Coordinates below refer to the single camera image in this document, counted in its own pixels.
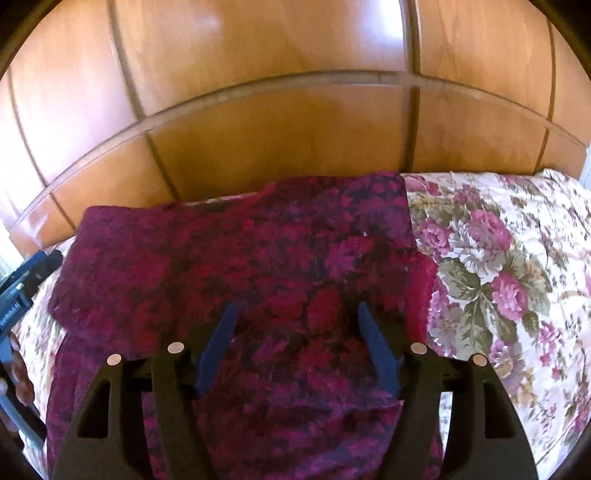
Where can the floral bed cover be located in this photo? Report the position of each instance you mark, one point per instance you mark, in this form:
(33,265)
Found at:
(503,277)

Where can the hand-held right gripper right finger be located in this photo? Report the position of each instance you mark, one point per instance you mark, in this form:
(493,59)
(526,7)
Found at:
(376,350)

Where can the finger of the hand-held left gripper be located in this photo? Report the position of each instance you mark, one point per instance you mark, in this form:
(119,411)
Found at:
(46,263)

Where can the maroon floral knit sweater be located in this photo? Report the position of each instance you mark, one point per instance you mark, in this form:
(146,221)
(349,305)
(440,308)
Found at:
(286,277)

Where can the person's left hand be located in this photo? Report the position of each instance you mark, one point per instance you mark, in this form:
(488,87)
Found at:
(21,369)

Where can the wooden wardrobe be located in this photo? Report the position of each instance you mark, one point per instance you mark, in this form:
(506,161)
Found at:
(277,92)

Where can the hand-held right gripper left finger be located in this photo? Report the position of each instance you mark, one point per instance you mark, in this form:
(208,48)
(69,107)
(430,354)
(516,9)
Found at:
(217,350)

